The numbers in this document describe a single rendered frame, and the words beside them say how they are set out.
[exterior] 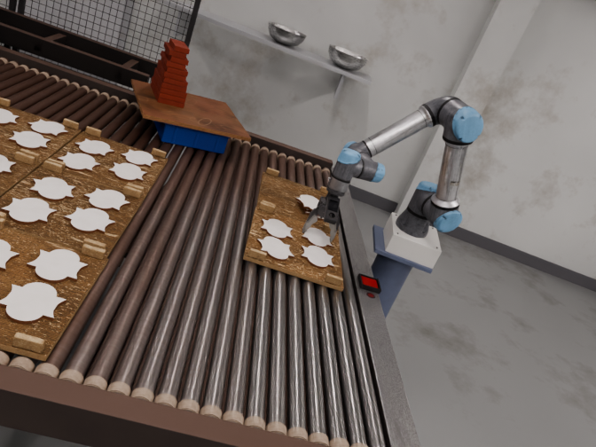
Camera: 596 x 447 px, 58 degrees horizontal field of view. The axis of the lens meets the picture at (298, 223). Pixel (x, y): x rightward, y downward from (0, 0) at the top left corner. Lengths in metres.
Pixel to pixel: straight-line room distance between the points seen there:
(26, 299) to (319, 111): 4.23
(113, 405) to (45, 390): 0.13
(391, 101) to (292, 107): 0.94
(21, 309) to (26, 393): 0.25
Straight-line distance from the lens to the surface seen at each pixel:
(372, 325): 1.74
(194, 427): 1.15
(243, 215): 2.06
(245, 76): 5.32
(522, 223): 5.85
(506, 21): 5.17
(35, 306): 1.35
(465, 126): 2.06
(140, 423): 1.14
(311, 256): 1.90
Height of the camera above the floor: 1.79
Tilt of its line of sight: 24 degrees down
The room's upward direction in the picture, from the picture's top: 22 degrees clockwise
